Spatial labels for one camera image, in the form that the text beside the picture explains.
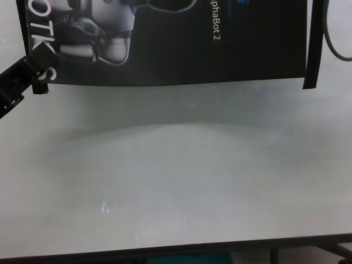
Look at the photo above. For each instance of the black table brace bar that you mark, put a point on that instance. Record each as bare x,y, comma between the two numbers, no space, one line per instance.
331,251

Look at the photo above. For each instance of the black tape strip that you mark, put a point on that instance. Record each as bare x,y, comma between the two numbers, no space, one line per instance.
41,89
310,79

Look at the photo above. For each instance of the black robot poster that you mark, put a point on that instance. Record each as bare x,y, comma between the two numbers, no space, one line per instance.
192,49

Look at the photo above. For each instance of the black metal table leg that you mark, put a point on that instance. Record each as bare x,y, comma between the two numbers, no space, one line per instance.
274,257

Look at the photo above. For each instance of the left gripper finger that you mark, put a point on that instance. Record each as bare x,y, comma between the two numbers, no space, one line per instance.
27,67

